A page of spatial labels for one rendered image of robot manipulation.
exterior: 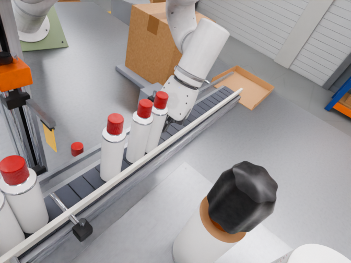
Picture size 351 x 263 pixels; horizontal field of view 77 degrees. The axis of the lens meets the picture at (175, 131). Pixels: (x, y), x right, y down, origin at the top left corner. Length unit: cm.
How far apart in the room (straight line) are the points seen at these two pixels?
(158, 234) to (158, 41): 70
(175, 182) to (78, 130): 37
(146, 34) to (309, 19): 379
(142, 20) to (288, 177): 83
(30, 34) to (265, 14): 415
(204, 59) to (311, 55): 411
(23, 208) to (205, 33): 52
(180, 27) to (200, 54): 11
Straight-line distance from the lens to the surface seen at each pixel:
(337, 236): 93
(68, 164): 55
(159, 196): 61
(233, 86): 129
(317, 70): 468
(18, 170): 40
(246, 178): 32
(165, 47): 93
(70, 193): 60
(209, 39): 58
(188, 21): 67
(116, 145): 49
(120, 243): 55
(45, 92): 96
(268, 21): 480
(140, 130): 54
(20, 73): 39
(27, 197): 45
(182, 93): 61
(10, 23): 44
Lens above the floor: 140
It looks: 42 degrees down
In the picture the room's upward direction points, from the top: 20 degrees clockwise
